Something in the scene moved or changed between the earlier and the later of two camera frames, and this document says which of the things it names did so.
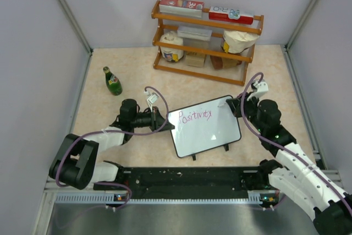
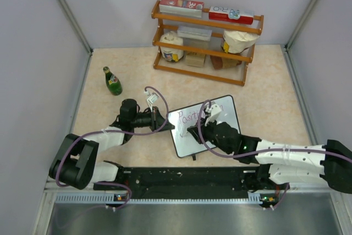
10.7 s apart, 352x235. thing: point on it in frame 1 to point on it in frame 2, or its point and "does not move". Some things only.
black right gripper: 235,105 to 194,130
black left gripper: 157,122 does not move
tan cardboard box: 194,59 does not move
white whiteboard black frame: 202,127 does not move
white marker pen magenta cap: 222,104 to 185,134
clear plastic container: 194,36 does not move
